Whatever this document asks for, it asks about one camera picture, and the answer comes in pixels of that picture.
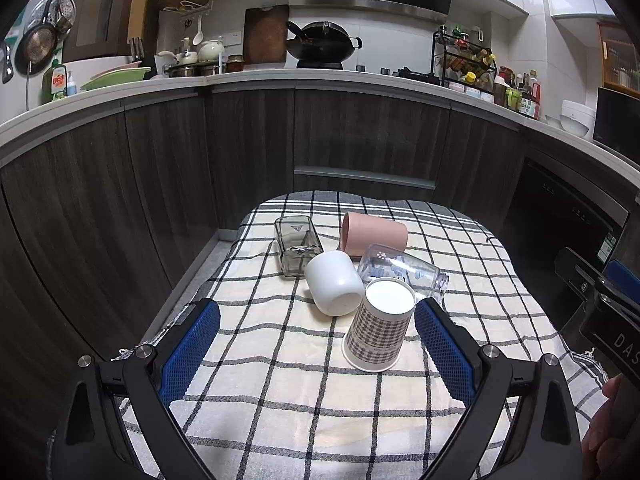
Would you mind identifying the square clear glass cup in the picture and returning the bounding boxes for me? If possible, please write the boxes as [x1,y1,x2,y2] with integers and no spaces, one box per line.
[274,215,325,279]

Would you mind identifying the white teapot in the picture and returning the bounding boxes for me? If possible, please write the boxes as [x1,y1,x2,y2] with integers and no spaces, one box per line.
[197,37,226,61]

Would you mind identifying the wooden wall shelf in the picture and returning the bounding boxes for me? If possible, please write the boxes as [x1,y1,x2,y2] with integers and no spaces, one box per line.
[597,20,640,97]

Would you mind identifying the plaid paper cup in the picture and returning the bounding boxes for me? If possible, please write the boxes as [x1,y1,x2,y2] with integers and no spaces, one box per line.
[341,276,417,373]

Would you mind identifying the green basin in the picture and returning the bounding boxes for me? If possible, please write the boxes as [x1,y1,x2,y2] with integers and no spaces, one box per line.
[80,67,152,92]

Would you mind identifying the black wok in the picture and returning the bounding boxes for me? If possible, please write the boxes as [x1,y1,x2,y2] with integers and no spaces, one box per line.
[286,20,363,62]

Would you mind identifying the dark sauce bottle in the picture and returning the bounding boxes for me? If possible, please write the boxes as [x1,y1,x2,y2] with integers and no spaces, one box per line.
[493,66,514,106]

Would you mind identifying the flat black pan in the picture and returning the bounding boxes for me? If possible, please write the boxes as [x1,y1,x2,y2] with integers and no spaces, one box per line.
[394,67,439,84]

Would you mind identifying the hanging frying pan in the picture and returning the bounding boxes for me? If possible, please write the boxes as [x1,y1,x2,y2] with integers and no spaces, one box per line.
[13,22,57,77]

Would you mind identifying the person's right hand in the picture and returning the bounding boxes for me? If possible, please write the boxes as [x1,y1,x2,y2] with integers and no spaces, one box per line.
[581,372,640,480]

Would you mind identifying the clear blue-printed plastic cup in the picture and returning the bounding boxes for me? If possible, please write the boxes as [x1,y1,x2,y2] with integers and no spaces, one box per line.
[356,244,450,306]

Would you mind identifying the black dishwasher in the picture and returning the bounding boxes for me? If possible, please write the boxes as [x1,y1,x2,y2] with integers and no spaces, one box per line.
[499,154,632,313]

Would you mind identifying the dark wood kitchen cabinets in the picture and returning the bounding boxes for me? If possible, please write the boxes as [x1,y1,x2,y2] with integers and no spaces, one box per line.
[0,82,527,441]

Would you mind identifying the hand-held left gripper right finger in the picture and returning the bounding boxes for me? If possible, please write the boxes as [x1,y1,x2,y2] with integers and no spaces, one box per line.
[414,297,585,480]

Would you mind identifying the black spice rack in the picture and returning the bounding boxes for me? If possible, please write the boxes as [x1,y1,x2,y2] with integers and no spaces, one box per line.
[432,24,497,102]

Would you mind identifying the red sauce bottle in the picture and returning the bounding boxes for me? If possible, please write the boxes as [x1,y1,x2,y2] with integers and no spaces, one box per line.
[526,70,542,119]

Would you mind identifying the steel pot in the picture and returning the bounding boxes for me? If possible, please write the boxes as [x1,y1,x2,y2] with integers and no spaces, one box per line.
[167,62,221,79]

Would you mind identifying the brown wooden cutting board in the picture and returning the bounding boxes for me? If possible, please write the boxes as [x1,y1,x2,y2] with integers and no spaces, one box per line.
[243,5,290,65]

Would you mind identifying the hanging metal strainer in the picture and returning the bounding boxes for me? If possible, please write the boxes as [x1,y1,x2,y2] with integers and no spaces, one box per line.
[30,0,76,42]

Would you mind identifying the pink cup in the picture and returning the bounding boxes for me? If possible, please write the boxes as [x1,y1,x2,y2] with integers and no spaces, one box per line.
[339,211,410,256]

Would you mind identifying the black and cream checked cloth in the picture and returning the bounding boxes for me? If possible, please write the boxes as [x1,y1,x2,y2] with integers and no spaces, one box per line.
[117,190,610,480]

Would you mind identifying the white cup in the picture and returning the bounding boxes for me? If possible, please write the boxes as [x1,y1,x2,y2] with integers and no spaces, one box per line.
[304,251,366,317]

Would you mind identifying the black microwave oven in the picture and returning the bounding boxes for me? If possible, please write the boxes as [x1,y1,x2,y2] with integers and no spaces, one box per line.
[592,86,640,155]

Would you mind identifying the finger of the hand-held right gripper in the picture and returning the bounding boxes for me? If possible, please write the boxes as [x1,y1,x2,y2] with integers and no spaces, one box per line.
[601,259,640,307]
[554,247,602,307]

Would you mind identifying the green dish soap bottle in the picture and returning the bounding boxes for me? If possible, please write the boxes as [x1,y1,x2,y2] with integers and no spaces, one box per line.
[42,59,68,104]

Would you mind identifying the brown wooden window frame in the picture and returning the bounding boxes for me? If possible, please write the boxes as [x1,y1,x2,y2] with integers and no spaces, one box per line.
[62,0,157,64]

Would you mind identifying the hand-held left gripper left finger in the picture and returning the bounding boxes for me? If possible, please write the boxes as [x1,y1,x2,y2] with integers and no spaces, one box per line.
[52,297,222,480]

